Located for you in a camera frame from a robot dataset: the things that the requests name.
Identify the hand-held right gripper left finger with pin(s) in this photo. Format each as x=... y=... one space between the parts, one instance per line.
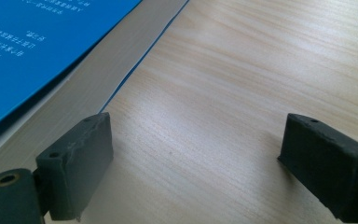
x=74 y=168

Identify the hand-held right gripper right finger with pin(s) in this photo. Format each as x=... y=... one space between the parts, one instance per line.
x=326 y=161

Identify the blue book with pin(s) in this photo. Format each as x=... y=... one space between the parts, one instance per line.
x=37 y=53

